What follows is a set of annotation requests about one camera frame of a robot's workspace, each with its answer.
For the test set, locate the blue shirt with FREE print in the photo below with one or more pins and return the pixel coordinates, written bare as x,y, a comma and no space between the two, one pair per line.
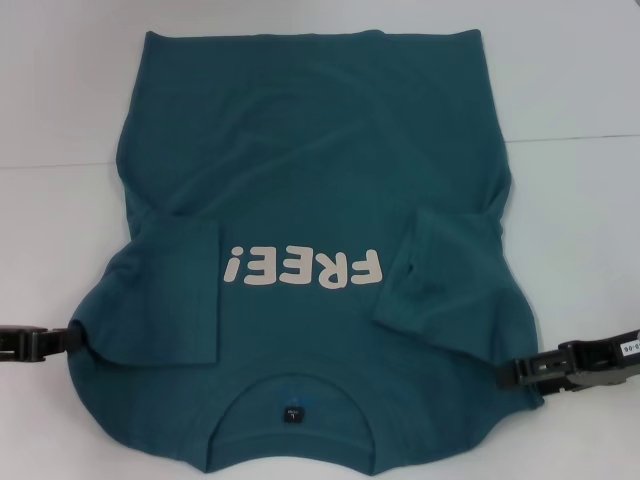
310,150

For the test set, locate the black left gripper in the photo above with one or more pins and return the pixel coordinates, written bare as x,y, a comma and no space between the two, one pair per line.
15,342

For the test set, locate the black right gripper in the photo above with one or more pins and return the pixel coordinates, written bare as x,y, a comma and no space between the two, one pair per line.
605,360

